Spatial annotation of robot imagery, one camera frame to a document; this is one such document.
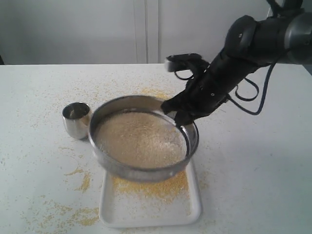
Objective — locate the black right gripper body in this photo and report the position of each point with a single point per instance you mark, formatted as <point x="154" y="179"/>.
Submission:
<point x="249" y="45"/>

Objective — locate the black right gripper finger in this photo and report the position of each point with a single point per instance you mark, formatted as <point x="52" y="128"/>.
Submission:
<point x="179" y="104"/>
<point x="183" y="118"/>

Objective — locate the rice and millet mixture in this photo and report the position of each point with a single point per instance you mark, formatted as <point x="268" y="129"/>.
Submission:
<point x="141" y="140"/>

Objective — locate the round steel mesh sieve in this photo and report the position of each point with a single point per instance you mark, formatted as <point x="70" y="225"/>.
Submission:
<point x="140" y="104"/>

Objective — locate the small steel cup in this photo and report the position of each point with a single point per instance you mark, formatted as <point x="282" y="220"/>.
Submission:
<point x="76" y="118"/>

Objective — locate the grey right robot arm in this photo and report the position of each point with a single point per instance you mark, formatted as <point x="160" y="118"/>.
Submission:
<point x="298" y="41"/>

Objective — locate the yellow millet pile on table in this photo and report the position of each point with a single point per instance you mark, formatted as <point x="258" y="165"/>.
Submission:
<point x="156" y="93"/>

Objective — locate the sieved millet on tray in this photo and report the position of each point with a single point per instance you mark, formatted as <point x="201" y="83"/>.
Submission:
<point x="167" y="190"/>

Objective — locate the white plastic tray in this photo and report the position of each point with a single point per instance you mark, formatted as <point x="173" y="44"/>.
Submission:
<point x="131" y="211"/>

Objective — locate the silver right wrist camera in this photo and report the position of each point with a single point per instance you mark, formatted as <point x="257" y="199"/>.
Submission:
<point x="183" y="62"/>

